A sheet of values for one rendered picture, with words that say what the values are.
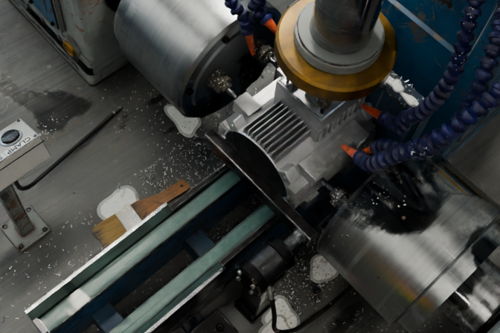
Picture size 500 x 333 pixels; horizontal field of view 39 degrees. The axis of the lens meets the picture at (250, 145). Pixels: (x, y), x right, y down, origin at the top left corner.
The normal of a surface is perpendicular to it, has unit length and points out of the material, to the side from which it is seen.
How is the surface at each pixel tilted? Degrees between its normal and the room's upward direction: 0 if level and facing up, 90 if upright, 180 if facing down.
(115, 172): 0
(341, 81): 0
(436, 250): 25
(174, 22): 32
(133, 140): 0
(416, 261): 39
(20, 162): 67
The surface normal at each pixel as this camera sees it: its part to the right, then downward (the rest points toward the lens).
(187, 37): -0.36, -0.06
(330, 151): 0.07, -0.48
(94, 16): 0.68, 0.67
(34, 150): 0.65, 0.43
